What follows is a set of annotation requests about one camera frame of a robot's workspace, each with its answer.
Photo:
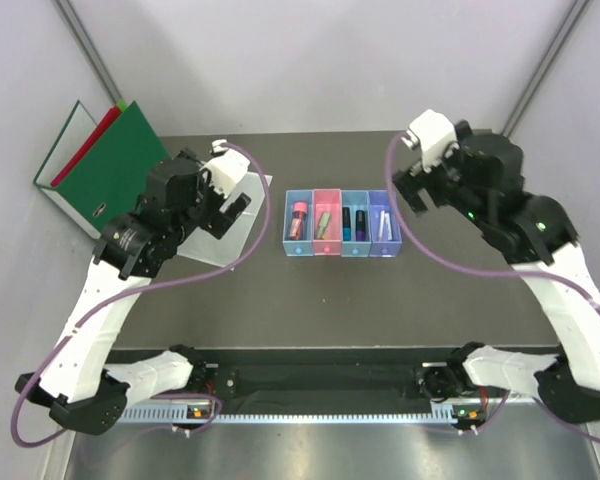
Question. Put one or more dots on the left aluminium corner post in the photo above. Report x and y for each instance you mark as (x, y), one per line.
(75, 26)

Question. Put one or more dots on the light blue drawer bin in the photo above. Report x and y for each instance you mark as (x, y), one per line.
(355, 200)
(302, 248)

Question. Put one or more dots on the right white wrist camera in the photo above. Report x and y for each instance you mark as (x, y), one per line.
(429, 135)

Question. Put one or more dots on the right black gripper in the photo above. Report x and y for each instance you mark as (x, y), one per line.
(412, 183)

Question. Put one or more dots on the slotted grey cable duct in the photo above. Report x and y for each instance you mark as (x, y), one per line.
(191, 413)

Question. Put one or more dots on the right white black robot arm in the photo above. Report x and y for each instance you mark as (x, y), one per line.
(541, 247)

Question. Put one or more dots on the red folder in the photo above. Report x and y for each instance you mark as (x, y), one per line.
(109, 118)

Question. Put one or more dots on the white blue whiteboard marker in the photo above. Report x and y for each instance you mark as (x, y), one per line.
(388, 235)

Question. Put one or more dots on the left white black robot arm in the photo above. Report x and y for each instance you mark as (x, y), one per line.
(84, 393)

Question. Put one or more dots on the purple capped black highlighter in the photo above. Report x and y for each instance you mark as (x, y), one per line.
(361, 226)

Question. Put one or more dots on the right aluminium corner post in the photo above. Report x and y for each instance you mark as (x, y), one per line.
(575, 12)

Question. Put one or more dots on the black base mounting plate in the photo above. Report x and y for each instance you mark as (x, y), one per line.
(313, 380)

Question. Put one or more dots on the green highlighter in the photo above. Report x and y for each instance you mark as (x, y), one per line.
(322, 225)

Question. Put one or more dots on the purple drawer bin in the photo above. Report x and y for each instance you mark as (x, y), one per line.
(378, 201)

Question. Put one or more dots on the aluminium corner post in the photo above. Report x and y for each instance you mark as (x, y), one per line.
(75, 26)
(575, 12)

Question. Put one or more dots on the clear mesh zipper pouch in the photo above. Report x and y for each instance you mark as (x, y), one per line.
(203, 247)

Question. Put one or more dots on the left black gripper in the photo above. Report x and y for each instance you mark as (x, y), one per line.
(217, 220)

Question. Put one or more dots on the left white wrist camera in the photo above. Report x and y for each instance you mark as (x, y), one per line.
(226, 166)

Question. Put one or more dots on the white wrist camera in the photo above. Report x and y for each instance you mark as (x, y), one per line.
(226, 166)
(429, 135)

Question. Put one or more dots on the blue capped black highlighter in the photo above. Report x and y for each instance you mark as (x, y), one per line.
(346, 224)

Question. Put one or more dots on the white peach pencil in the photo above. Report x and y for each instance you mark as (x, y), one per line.
(381, 226)

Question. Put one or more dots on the green lever arch binder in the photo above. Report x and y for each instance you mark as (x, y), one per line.
(108, 179)

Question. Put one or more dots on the pink capped crayon tube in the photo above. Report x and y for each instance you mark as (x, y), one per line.
(298, 220)

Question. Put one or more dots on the pink drawer bin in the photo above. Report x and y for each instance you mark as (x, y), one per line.
(328, 200)

